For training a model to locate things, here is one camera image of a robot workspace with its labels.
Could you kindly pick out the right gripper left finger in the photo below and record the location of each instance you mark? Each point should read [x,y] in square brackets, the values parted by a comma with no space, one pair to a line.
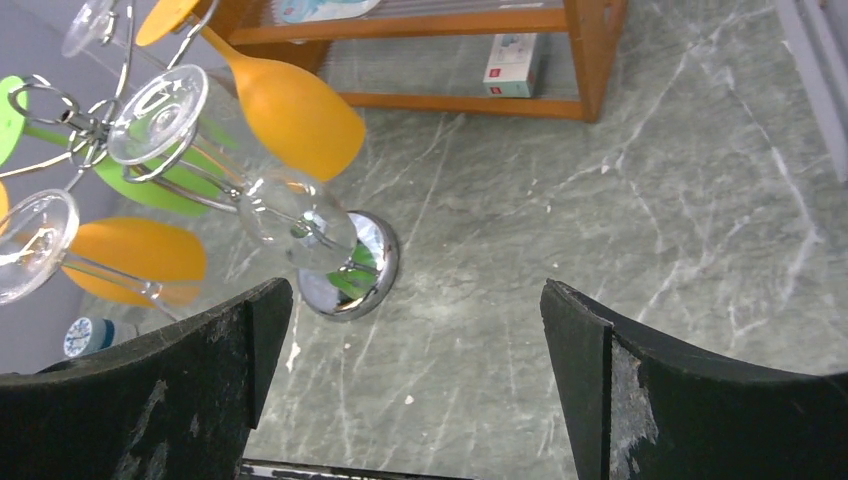
[176,403]

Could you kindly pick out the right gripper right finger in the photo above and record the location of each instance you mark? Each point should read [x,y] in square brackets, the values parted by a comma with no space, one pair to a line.
[641,404]

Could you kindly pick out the orange plastic goblet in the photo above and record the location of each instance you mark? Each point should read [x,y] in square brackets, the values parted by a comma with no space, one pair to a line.
[292,112]
[132,262]

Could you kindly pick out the clear wine glass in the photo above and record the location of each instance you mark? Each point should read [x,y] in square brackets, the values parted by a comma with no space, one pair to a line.
[60,252]
[110,25]
[170,119]

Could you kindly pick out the chrome wine glass rack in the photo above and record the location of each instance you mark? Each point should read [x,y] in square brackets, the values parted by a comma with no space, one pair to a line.
[346,294]

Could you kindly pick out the wooden shelf rack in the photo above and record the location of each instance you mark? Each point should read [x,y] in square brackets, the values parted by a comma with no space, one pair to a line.
[432,55]

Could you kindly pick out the small white red box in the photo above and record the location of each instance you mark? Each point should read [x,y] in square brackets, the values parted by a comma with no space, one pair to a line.
[513,64]

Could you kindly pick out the blue packaged item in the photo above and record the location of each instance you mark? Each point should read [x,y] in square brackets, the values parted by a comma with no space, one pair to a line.
[307,11]

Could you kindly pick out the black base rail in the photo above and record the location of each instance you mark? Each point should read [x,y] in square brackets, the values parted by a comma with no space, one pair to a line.
[265,469]

